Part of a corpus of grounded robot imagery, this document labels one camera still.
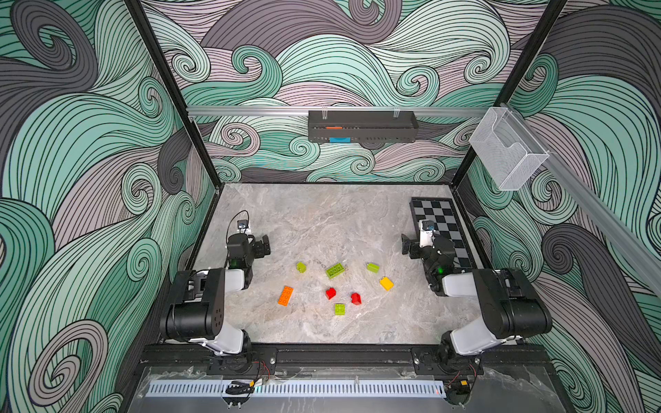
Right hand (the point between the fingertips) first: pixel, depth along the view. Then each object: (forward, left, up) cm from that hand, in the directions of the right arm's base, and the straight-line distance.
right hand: (419, 234), depth 93 cm
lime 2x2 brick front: (-25, +31, -5) cm, 40 cm away
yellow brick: (-16, +14, -7) cm, 22 cm away
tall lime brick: (-10, +19, -7) cm, 22 cm away
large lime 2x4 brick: (-11, +32, -7) cm, 35 cm away
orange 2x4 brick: (-20, +49, -6) cm, 53 cm away
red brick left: (-19, +34, -6) cm, 39 cm away
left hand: (0, +63, 0) cm, 63 cm away
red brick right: (-22, +25, -5) cm, 34 cm away
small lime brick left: (-10, +44, -5) cm, 46 cm away
